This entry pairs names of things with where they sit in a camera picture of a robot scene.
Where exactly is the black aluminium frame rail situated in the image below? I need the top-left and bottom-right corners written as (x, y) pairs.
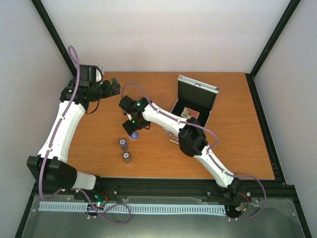
top-left (32, 176), bottom-right (297, 206)

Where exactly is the light blue slotted cable duct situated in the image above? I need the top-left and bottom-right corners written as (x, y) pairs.
top-left (38, 201), bottom-right (226, 216)

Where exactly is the left green lit circuit board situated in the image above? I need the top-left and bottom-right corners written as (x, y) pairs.
top-left (93, 191), bottom-right (109, 211)

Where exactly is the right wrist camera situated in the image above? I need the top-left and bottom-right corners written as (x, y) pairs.
top-left (119, 95), bottom-right (137, 113)

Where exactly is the red playing card deck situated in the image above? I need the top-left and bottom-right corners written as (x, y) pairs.
top-left (181, 107), bottom-right (200, 119)

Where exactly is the purple chip stack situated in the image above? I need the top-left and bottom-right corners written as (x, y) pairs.
top-left (119, 138), bottom-right (129, 152)
top-left (122, 152), bottom-right (132, 164)

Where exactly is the aluminium poker case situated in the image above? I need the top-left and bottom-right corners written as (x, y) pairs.
top-left (162, 75), bottom-right (220, 144)

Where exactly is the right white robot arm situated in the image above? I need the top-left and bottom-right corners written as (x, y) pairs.
top-left (119, 96), bottom-right (242, 200)

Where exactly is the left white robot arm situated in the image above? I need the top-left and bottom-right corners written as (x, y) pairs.
top-left (27, 78), bottom-right (120, 200)

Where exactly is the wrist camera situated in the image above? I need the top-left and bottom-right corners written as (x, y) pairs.
top-left (80, 64), bottom-right (103, 85)
top-left (119, 95), bottom-right (137, 113)

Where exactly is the blue small blind button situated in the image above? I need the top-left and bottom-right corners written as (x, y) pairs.
top-left (129, 132), bottom-right (139, 141)

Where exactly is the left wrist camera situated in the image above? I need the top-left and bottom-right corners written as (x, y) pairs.
top-left (80, 64), bottom-right (103, 85)

